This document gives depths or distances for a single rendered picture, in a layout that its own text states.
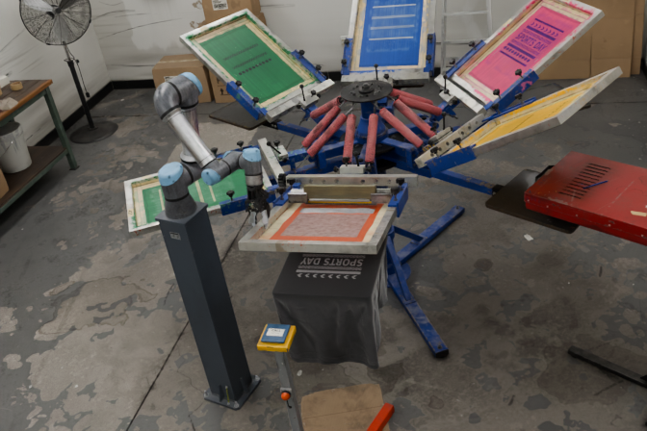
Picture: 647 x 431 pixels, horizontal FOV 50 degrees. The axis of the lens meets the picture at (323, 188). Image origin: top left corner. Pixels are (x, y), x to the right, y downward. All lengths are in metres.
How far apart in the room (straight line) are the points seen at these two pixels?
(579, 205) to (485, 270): 1.51
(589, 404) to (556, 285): 0.94
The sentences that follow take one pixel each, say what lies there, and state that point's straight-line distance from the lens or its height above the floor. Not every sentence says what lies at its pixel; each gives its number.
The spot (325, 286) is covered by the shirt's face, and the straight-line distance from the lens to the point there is 3.11.
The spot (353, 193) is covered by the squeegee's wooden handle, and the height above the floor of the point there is 1.15.
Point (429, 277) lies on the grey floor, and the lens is 4.62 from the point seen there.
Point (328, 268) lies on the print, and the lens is 3.21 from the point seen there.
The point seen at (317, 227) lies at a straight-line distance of 3.12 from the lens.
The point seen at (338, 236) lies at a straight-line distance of 2.99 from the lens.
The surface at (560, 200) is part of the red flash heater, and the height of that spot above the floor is 1.10.
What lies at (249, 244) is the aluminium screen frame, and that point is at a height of 1.26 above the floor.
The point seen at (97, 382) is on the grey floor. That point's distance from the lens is 4.48.
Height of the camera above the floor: 2.88
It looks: 30 degrees down
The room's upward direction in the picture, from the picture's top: 9 degrees counter-clockwise
